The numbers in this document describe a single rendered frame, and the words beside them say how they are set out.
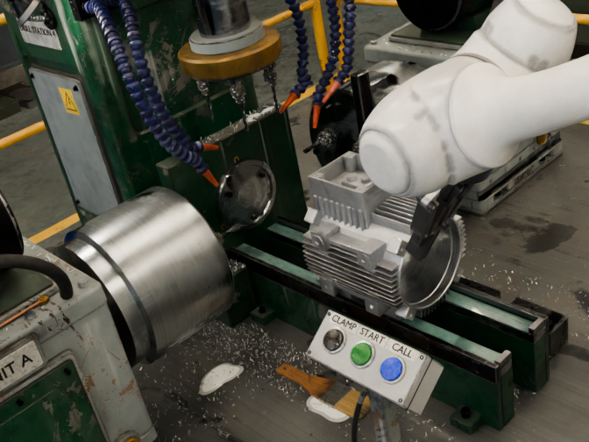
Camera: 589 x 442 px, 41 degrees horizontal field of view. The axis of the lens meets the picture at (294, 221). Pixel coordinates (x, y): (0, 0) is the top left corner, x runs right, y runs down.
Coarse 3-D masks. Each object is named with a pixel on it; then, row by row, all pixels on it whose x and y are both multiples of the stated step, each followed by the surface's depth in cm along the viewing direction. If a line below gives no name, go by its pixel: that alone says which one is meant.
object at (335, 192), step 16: (336, 160) 133; (352, 160) 134; (320, 176) 129; (336, 176) 134; (352, 176) 129; (320, 192) 129; (336, 192) 126; (352, 192) 123; (368, 192) 123; (384, 192) 125; (320, 208) 132; (336, 208) 128; (352, 208) 125; (368, 208) 124; (352, 224) 127; (368, 224) 125
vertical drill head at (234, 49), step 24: (192, 0) 131; (216, 0) 129; (240, 0) 131; (216, 24) 131; (240, 24) 132; (192, 48) 134; (216, 48) 131; (240, 48) 131; (264, 48) 131; (192, 72) 133; (216, 72) 130; (240, 72) 130; (264, 72) 138; (240, 96) 134
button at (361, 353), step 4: (360, 344) 102; (364, 344) 102; (352, 348) 102; (356, 348) 102; (360, 348) 102; (364, 348) 101; (368, 348) 101; (352, 352) 102; (356, 352) 102; (360, 352) 101; (364, 352) 101; (368, 352) 101; (372, 352) 101; (352, 356) 102; (356, 356) 101; (360, 356) 101; (364, 356) 101; (368, 356) 100; (352, 360) 102; (356, 360) 101; (360, 360) 101; (364, 360) 101; (368, 360) 101; (356, 364) 101; (360, 364) 101; (364, 364) 101
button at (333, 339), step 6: (330, 330) 106; (336, 330) 105; (324, 336) 106; (330, 336) 105; (336, 336) 104; (342, 336) 104; (324, 342) 105; (330, 342) 105; (336, 342) 104; (342, 342) 104; (330, 348) 104; (336, 348) 104
